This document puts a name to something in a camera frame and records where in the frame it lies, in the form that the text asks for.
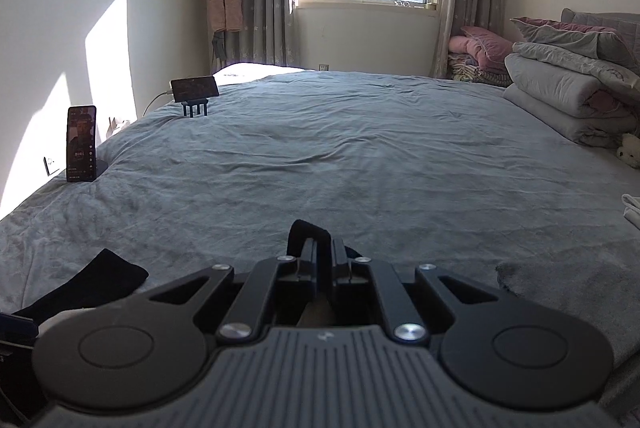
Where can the thick folded grey quilt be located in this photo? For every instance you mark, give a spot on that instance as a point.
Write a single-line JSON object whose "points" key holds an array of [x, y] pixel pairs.
{"points": [[550, 77]]}

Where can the upright black smartphone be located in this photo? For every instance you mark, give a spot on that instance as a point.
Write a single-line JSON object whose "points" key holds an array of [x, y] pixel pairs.
{"points": [[81, 142]]}

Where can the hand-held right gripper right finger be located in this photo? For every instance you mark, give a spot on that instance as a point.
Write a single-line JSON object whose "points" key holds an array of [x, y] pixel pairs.
{"points": [[342, 268]]}

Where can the white wall socket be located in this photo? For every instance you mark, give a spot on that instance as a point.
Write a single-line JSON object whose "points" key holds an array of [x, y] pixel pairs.
{"points": [[50, 165]]}

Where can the grey quilted pillow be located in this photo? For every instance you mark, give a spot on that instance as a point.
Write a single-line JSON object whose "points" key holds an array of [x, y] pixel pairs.
{"points": [[610, 18]]}

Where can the white folded cloth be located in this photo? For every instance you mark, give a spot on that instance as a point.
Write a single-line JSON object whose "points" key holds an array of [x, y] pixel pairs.
{"points": [[632, 213]]}

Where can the white plush toy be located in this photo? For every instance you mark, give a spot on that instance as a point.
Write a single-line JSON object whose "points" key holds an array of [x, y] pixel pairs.
{"points": [[629, 152]]}

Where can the black legged phone stand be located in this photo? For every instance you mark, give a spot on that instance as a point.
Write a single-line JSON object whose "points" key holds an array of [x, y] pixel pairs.
{"points": [[195, 106]]}

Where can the pink quilted pillow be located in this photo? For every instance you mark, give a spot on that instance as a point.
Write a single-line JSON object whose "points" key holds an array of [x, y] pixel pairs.
{"points": [[480, 42]]}

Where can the bed with grey blanket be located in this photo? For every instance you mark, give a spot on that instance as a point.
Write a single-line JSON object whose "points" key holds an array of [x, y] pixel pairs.
{"points": [[325, 147]]}

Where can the sideways black smartphone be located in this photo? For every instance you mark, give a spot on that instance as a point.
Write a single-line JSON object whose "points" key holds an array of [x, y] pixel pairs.
{"points": [[195, 87]]}

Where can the grey and pink pillow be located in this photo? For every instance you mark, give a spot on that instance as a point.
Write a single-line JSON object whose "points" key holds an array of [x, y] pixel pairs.
{"points": [[575, 35]]}

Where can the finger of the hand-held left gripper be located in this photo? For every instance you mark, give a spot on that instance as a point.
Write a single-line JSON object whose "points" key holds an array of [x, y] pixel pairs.
{"points": [[15, 324]]}

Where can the folded beige blankets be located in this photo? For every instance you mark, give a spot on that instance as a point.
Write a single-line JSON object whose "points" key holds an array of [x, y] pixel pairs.
{"points": [[560, 117]]}

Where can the white wall charger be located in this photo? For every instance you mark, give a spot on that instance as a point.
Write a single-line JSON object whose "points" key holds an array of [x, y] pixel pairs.
{"points": [[119, 123]]}

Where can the striped folded blanket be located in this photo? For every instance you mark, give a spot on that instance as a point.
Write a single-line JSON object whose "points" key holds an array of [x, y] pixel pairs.
{"points": [[475, 70]]}

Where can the grey hanging cloth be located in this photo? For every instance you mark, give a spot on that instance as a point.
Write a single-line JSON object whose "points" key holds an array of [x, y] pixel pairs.
{"points": [[217, 45]]}

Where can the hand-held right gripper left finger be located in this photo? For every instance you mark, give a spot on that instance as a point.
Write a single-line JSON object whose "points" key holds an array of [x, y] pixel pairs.
{"points": [[306, 268]]}

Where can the black garment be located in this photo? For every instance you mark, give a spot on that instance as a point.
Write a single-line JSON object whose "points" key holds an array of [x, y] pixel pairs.
{"points": [[100, 273]]}

